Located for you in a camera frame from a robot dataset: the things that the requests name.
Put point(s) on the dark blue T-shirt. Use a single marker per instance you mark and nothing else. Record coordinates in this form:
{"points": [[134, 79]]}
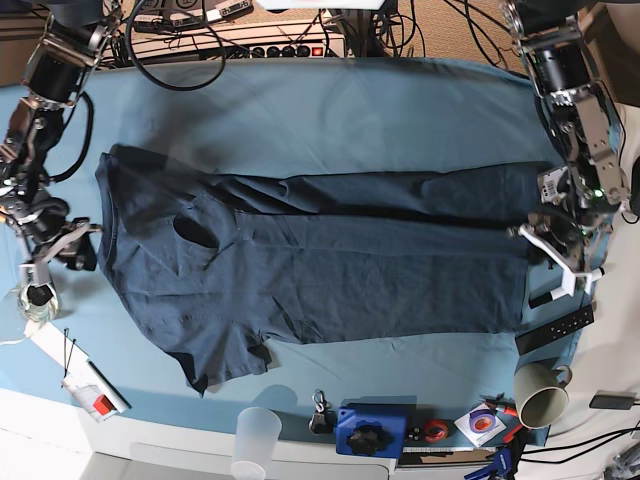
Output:
{"points": [[211, 266]]}

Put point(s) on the grey green mug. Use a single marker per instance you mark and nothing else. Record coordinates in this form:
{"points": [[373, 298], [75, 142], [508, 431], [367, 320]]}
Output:
{"points": [[540, 394]]}

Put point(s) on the translucent plastic cup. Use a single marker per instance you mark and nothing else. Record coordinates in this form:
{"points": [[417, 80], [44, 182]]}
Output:
{"points": [[256, 436]]}

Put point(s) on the clear tape roll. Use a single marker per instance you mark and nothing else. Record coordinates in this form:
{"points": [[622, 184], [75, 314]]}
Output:
{"points": [[37, 303]]}

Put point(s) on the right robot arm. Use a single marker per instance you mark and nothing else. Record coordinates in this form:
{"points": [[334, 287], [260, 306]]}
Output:
{"points": [[71, 48]]}

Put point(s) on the red tape roll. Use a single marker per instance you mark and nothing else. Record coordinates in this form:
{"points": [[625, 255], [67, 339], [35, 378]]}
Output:
{"points": [[435, 430]]}

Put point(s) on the black white marker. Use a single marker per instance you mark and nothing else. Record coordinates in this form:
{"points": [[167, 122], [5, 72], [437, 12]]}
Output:
{"points": [[571, 282]]}

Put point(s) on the blue plastic box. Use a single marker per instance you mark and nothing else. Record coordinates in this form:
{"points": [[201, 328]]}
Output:
{"points": [[371, 430]]}

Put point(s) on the metal carabiner keyring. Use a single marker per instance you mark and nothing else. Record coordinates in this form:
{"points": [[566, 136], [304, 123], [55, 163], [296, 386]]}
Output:
{"points": [[320, 422]]}

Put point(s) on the teal table cloth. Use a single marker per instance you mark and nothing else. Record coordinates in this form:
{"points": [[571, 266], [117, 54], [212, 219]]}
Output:
{"points": [[285, 119]]}

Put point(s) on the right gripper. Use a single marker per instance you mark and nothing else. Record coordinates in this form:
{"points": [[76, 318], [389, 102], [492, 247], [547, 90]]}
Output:
{"points": [[45, 234]]}

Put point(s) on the black remote control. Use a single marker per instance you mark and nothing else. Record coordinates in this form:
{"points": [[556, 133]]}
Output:
{"points": [[555, 330]]}

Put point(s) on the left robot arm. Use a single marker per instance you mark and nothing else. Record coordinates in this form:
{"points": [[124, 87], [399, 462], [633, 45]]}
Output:
{"points": [[581, 198]]}

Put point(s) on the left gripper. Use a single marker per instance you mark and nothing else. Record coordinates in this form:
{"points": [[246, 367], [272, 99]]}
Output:
{"points": [[564, 240]]}

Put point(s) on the white power strip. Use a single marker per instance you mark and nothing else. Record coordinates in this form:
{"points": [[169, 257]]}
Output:
{"points": [[304, 39]]}

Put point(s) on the white paper box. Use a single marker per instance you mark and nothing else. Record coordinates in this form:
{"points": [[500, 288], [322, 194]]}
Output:
{"points": [[88, 387]]}

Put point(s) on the white labelled box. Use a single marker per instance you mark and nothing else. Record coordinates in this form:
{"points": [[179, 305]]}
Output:
{"points": [[553, 185]]}

